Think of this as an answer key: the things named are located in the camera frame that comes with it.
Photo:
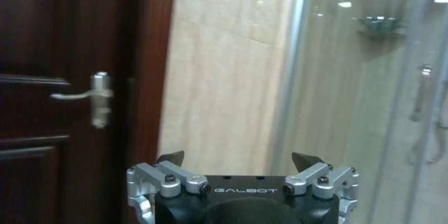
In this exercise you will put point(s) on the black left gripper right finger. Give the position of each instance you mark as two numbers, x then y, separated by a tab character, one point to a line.
323	175

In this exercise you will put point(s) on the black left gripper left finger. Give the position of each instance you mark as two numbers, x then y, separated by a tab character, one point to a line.
159	175

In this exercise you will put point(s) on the dark brown wooden door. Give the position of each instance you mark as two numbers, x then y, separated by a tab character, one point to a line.
75	98

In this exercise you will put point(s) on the green glass corner shelf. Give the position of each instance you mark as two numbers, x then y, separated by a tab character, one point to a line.
379	24

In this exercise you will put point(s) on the glass shower enclosure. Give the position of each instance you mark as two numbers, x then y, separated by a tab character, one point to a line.
364	77

